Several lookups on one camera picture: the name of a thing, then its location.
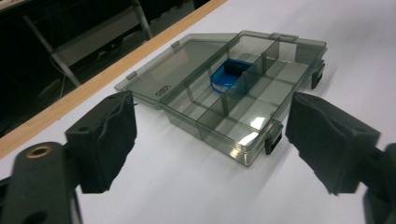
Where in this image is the grey metal stand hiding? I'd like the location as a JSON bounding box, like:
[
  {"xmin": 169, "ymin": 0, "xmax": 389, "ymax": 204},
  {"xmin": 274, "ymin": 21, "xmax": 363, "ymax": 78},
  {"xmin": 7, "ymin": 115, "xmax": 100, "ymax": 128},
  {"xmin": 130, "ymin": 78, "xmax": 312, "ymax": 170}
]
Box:
[{"xmin": 21, "ymin": 0, "xmax": 154, "ymax": 89}]

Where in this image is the grey transparent plastic storage box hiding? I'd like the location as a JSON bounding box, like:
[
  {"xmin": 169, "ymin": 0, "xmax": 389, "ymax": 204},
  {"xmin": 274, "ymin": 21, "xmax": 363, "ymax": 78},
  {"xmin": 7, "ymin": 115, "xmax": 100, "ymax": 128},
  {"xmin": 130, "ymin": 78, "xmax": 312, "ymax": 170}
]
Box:
[{"xmin": 114, "ymin": 30, "xmax": 328, "ymax": 168}]

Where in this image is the thin white cable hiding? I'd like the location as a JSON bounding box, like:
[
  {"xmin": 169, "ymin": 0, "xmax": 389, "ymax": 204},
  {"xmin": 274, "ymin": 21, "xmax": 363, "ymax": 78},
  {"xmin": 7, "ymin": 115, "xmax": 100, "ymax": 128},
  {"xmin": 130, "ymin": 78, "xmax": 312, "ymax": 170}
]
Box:
[{"xmin": 49, "ymin": 55, "xmax": 68, "ymax": 99}]

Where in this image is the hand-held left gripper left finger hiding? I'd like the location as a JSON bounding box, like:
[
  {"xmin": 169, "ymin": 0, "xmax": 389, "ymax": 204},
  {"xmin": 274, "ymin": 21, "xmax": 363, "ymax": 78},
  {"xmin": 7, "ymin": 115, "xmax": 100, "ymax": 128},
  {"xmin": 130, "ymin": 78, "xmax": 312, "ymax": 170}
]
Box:
[{"xmin": 64, "ymin": 90, "xmax": 138, "ymax": 194}]

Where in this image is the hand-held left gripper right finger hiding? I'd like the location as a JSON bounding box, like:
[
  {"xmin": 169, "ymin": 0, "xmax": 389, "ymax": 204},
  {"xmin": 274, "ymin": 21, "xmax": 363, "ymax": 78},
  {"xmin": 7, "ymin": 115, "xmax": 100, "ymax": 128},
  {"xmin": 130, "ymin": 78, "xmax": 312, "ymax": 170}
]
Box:
[{"xmin": 285, "ymin": 91, "xmax": 381, "ymax": 197}]

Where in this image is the small blue transparent plastic box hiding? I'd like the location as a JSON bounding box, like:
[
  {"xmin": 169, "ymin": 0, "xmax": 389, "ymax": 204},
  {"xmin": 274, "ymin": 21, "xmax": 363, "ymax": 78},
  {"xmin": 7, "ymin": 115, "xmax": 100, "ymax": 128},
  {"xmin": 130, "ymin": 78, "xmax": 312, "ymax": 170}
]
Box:
[{"xmin": 209, "ymin": 58, "xmax": 255, "ymax": 94}]

